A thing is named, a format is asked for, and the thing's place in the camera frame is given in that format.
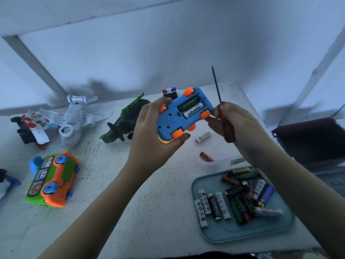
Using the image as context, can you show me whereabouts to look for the yellow orange toy car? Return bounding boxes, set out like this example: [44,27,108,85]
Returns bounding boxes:
[156,87,215,144]

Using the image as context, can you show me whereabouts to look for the grey storage box lid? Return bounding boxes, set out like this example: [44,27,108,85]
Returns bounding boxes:
[313,165,345,199]

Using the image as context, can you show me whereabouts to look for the person's right hand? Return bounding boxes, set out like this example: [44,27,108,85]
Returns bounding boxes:
[206,102,273,166]

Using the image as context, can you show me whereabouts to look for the teal container lid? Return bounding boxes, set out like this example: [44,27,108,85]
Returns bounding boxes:
[191,167,296,244]

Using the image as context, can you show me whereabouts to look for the person's dark trousers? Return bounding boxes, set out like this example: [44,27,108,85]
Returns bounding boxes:
[167,252,259,259]

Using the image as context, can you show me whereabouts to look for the white blue toy vehicle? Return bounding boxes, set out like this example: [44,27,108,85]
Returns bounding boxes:
[0,169,21,201]

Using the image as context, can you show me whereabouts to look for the red screwdriver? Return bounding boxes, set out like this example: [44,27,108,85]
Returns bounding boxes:
[211,66,236,144]

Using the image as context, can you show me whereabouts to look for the white toy airplane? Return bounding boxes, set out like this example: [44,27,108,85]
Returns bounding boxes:
[38,94,114,149]

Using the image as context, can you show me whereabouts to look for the dark brown storage box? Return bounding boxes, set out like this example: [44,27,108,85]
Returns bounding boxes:
[271,117,345,165]

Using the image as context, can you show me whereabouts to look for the white wooden table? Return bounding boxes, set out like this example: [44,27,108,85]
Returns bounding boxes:
[0,82,319,259]

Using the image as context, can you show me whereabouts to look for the white orange battery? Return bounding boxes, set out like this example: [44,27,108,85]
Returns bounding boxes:
[195,132,212,144]

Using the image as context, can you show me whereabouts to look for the black white toy car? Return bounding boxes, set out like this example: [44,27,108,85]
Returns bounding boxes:
[162,87,179,100]

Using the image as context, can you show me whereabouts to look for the pile of batteries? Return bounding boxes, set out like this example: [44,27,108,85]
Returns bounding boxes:
[194,167,284,229]

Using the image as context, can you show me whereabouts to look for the dark green toy helicopter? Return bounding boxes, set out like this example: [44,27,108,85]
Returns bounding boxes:
[100,93,152,144]

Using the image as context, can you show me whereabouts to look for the person's right forearm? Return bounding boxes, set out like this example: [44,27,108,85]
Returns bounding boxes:
[250,145,345,259]

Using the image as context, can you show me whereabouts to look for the green orange toy car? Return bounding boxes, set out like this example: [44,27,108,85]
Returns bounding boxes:
[26,151,82,208]

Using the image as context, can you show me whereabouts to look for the red white toy vehicle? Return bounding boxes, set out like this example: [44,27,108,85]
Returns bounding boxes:
[10,112,57,150]

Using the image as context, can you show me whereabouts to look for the clear plastic container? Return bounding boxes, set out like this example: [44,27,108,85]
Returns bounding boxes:
[191,113,250,168]

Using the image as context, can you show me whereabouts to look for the person's left hand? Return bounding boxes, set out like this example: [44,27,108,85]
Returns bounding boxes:
[125,97,191,172]

